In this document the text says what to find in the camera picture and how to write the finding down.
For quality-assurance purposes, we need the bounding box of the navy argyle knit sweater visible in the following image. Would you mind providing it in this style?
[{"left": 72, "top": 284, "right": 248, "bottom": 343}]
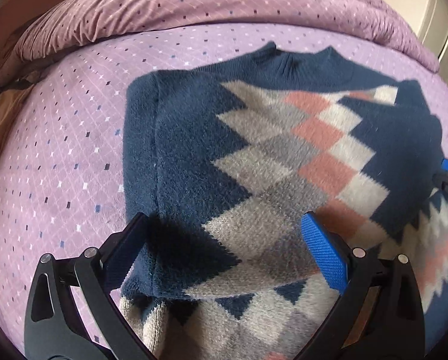
[{"left": 120, "top": 43, "right": 448, "bottom": 359}]

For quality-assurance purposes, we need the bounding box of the purple dotted bed sheet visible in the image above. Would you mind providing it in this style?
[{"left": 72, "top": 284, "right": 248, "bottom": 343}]
[{"left": 0, "top": 24, "right": 448, "bottom": 359}]

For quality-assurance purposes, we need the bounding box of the purple dotted folded duvet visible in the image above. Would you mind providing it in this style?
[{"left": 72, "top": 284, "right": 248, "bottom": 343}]
[{"left": 0, "top": 0, "right": 439, "bottom": 87}]

